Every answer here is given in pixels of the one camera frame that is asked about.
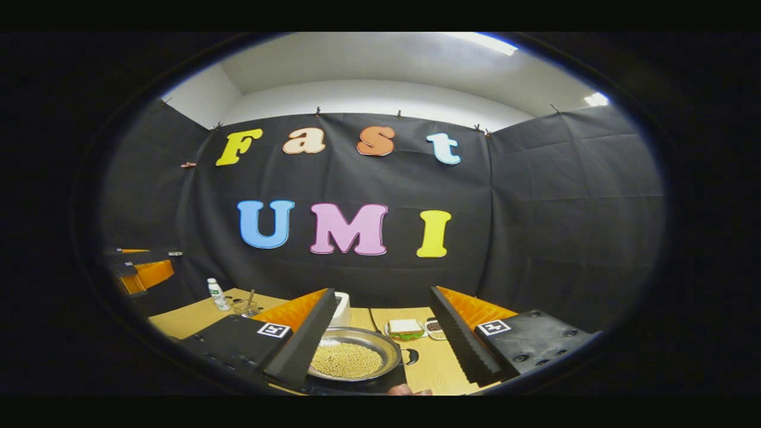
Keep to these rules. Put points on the wooden stick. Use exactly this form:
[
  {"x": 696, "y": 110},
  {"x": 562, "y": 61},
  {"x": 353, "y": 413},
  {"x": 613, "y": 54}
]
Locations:
[{"x": 251, "y": 297}]

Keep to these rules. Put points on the black induction cooktop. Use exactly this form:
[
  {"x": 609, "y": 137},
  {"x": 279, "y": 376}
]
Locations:
[{"x": 393, "y": 378}]

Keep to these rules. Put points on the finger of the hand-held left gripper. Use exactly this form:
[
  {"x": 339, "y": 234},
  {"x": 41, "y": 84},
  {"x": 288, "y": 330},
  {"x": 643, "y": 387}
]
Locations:
[
  {"x": 134, "y": 255},
  {"x": 151, "y": 273}
]

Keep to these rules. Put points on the white toaster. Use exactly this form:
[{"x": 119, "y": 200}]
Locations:
[{"x": 342, "y": 309}]

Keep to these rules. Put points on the white divided dish of grains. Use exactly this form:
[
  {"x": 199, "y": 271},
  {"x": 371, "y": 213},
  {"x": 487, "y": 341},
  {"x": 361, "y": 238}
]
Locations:
[{"x": 435, "y": 328}]

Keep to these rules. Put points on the sandwich with lettuce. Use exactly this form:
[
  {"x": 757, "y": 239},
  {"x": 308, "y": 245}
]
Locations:
[{"x": 405, "y": 328}]

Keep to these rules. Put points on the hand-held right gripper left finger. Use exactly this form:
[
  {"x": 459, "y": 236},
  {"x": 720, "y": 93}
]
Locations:
[{"x": 303, "y": 345}]

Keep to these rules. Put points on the white drink bottle green label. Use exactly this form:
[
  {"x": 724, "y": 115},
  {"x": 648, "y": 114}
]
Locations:
[{"x": 217, "y": 295}]

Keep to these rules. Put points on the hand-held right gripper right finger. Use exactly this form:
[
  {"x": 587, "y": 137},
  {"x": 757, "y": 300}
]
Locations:
[{"x": 458, "y": 339}]

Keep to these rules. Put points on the pile of yellow soybeans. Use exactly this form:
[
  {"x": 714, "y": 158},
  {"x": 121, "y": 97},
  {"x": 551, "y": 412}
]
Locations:
[{"x": 348, "y": 360}]

